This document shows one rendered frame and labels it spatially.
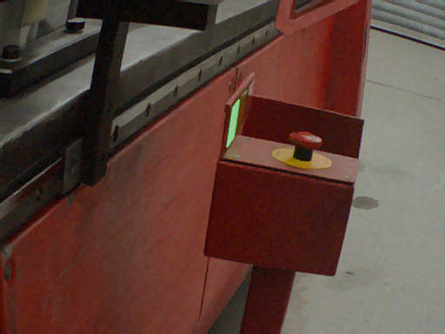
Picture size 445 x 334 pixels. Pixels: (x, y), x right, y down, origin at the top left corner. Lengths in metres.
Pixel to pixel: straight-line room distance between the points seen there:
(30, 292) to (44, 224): 0.08
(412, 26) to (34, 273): 7.62
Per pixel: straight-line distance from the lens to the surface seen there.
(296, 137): 1.24
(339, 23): 3.18
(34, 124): 0.92
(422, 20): 8.49
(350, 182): 1.21
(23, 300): 0.97
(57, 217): 1.04
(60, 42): 1.15
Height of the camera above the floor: 1.12
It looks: 17 degrees down
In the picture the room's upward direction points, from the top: 9 degrees clockwise
